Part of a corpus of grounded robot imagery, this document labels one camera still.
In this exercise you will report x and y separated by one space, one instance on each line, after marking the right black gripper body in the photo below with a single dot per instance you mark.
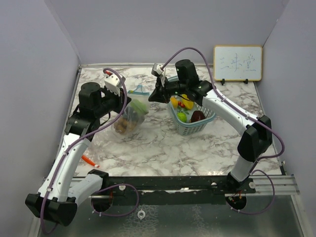
169 89

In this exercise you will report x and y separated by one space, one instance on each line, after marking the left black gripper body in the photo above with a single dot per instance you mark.
113 101

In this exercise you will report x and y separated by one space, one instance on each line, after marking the green ring toy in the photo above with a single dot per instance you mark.
139 106

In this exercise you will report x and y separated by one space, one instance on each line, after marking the dark purple grape bunch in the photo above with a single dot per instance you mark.
133 116

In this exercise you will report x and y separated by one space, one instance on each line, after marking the clear blue-zipper bag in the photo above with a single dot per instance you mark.
141 94

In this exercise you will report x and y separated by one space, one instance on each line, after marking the brown longan bunch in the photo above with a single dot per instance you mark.
124 126

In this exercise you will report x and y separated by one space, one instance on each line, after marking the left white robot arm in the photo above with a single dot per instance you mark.
56 200

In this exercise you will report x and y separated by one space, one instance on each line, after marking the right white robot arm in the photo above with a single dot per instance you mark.
255 132

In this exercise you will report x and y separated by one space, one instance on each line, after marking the clear orange-zipper bag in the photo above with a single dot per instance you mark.
99 152

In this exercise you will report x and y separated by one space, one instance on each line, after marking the yellow lemon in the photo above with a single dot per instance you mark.
174 102

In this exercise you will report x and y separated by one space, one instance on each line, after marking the green round fruit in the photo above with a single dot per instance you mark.
182 117

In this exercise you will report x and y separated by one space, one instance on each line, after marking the dark red apple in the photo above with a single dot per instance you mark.
197 116

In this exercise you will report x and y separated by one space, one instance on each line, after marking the light blue plastic basket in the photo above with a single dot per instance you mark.
188 117

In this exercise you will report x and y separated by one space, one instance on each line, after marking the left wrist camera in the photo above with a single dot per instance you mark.
112 83

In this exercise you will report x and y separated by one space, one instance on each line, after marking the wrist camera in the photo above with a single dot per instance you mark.
159 73
112 83

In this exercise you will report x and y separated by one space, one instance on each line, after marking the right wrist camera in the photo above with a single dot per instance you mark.
159 73

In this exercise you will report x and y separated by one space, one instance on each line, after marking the white board wooden frame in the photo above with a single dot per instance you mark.
237 63

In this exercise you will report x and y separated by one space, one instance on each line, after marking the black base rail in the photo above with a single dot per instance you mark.
131 196

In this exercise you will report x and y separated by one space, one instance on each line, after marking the aluminium frame rail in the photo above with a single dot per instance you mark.
258 185

